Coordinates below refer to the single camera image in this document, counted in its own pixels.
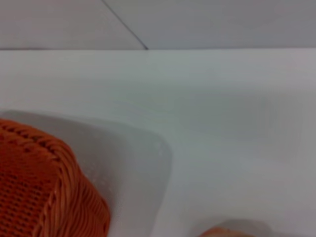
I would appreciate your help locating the orange striped bread roll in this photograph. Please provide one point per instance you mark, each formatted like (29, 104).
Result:
(227, 233)

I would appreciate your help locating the orange woven plastic basket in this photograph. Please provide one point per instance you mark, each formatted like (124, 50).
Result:
(37, 187)

